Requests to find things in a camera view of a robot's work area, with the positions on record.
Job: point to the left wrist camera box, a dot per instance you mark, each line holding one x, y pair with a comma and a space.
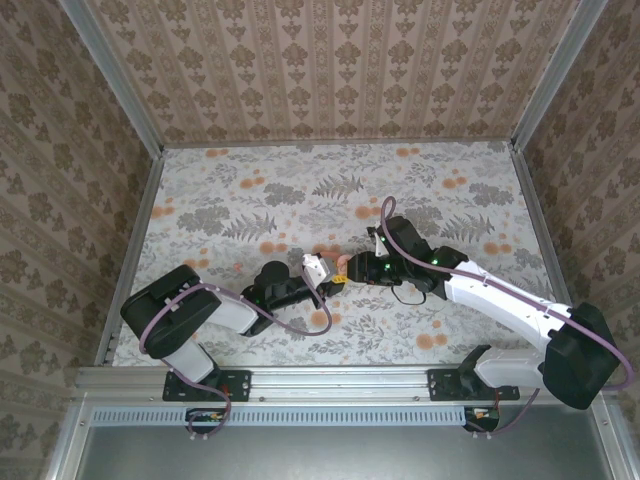
317, 267

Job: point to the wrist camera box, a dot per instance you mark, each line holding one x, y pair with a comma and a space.
372, 232
317, 267

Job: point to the aluminium frame post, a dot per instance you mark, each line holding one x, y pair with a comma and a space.
116, 75
556, 75

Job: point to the aluminium mounting rail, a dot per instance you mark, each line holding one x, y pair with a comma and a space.
340, 382

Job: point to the pink oval charging case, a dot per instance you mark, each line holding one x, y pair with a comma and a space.
343, 262

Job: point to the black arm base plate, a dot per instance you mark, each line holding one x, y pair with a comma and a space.
235, 385
445, 385

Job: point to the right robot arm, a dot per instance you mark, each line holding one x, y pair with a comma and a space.
500, 305

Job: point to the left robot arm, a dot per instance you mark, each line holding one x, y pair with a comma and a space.
170, 310

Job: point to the aluminium side rail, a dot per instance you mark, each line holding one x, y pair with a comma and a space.
146, 200
532, 200

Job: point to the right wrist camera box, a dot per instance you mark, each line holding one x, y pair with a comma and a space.
372, 232

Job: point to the grey metal sheet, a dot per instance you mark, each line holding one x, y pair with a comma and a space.
320, 450

